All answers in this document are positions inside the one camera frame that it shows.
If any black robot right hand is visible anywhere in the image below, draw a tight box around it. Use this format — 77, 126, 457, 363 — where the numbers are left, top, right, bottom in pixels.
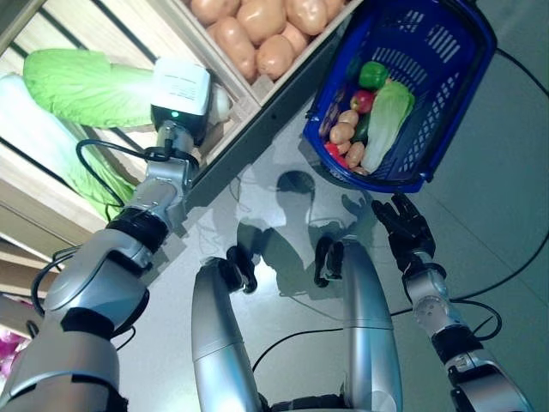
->
371, 192, 436, 275

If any blue plastic shopping basket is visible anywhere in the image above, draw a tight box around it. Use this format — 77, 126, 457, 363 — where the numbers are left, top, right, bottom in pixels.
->
302, 0, 498, 192

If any silver robot right leg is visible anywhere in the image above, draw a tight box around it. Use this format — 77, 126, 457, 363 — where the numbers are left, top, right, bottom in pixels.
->
314, 237, 404, 412

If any silver robot leg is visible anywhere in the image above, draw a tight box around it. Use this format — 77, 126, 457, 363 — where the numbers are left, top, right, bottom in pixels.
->
190, 244, 263, 412
314, 237, 404, 412

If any red chili pepper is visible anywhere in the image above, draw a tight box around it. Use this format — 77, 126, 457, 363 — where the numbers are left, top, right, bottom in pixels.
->
323, 142, 351, 169

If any dark green cucumber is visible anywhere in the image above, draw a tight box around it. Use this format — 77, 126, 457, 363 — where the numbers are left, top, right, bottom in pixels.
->
352, 114, 371, 142

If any red apple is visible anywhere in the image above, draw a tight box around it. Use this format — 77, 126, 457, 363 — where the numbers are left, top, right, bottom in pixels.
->
349, 88, 376, 115

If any bright green bell pepper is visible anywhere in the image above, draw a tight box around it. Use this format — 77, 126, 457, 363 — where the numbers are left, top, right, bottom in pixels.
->
358, 61, 390, 90

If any wooden display stand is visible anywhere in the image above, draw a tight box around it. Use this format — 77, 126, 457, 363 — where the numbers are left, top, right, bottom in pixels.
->
0, 0, 365, 327

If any black robot pelvis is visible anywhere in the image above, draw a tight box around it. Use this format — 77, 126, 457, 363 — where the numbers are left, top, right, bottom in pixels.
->
256, 388, 351, 412

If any wooden potato crate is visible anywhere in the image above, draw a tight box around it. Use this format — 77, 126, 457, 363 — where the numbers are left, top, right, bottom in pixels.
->
171, 0, 365, 108

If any silver robot left leg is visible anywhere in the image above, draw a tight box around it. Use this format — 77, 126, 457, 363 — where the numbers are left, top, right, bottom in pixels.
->
190, 244, 263, 412

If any purple onion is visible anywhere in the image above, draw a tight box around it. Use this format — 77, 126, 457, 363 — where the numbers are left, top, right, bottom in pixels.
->
0, 330, 32, 387

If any black tether cable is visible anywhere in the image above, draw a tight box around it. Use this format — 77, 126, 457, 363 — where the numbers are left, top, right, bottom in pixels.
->
251, 326, 347, 374

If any black floor cable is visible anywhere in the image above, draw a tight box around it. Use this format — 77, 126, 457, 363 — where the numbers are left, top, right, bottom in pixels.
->
449, 46, 549, 302

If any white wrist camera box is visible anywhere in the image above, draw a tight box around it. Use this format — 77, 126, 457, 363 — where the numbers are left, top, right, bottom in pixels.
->
149, 58, 214, 145

